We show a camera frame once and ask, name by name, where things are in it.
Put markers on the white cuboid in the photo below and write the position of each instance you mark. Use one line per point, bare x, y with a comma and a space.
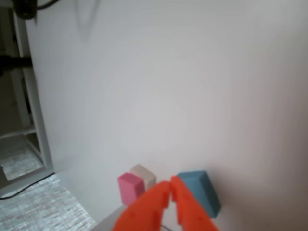
144, 174

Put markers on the white table frame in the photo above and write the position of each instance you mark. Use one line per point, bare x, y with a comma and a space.
41, 144

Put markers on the pink cuboid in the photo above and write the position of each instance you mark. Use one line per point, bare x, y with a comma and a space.
128, 190

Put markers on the blue cuboid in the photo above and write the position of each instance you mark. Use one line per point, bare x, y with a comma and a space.
204, 190

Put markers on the black bar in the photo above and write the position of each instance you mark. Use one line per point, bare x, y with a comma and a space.
14, 63

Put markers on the black table camera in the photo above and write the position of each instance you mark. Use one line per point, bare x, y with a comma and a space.
25, 10

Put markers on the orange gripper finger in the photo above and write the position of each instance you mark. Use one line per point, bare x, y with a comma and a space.
144, 211
190, 214

